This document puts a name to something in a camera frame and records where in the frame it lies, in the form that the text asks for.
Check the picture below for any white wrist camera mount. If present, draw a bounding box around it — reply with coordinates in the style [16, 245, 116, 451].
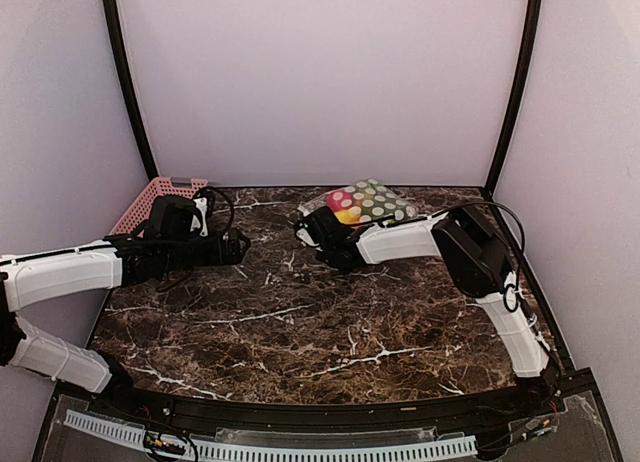
[191, 197, 208, 237]
[294, 222, 317, 248]

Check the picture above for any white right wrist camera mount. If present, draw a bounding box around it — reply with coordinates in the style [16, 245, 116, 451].
[294, 222, 317, 248]

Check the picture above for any white slotted cable duct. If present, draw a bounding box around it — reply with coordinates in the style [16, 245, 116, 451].
[64, 409, 478, 462]

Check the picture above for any left black frame post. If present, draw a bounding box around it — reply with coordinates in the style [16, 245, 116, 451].
[102, 0, 159, 181]

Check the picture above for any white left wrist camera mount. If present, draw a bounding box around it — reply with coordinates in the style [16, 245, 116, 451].
[191, 197, 208, 237]

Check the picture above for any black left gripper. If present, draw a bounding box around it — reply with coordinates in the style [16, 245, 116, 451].
[162, 227, 250, 272]

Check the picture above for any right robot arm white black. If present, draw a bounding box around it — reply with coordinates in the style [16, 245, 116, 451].
[294, 202, 560, 416]

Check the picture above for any black frame post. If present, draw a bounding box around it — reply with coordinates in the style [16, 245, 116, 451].
[483, 0, 542, 199]
[102, 0, 159, 181]

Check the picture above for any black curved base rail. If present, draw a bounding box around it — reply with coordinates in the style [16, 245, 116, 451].
[84, 366, 596, 436]

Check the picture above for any pink perforated plastic basket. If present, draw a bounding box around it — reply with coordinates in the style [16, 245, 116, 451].
[109, 177, 208, 235]

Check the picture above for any clear polka dot zip bag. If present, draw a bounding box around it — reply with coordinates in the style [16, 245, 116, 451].
[298, 178, 418, 225]

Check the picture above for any red fake apple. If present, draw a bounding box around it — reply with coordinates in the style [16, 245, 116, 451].
[327, 190, 353, 212]

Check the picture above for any right black frame post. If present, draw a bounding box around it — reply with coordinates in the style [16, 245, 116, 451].
[483, 0, 542, 199]

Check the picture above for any yellow fake lemon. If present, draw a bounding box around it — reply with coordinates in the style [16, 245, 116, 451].
[334, 206, 362, 225]

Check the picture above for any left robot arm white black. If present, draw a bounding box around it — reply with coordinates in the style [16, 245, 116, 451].
[1, 195, 250, 418]

